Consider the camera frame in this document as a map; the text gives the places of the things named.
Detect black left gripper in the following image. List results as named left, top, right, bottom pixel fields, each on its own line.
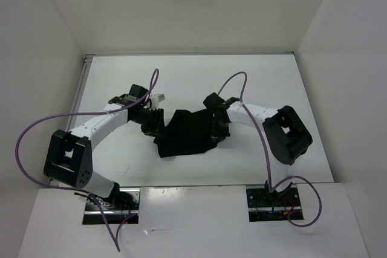
left=131, top=107, right=168, bottom=139

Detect black skirt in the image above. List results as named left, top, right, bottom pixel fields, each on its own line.
left=154, top=109, right=217, bottom=158

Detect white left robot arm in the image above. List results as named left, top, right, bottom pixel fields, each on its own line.
left=44, top=85, right=165, bottom=210

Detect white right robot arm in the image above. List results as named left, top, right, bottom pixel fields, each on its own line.
left=203, top=93, right=313, bottom=205

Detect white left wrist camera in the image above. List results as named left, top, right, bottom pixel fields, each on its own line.
left=148, top=94, right=166, bottom=110

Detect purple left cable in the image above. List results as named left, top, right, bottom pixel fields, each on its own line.
left=15, top=68, right=161, bottom=252

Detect purple cable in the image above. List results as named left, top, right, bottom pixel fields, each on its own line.
left=217, top=71, right=322, bottom=228
left=15, top=68, right=161, bottom=252

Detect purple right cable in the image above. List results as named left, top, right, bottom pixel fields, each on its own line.
left=217, top=71, right=322, bottom=228

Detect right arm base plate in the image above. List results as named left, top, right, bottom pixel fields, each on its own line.
left=246, top=185, right=304, bottom=222

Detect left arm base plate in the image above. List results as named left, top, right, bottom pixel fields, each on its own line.
left=82, top=188, right=141, bottom=225

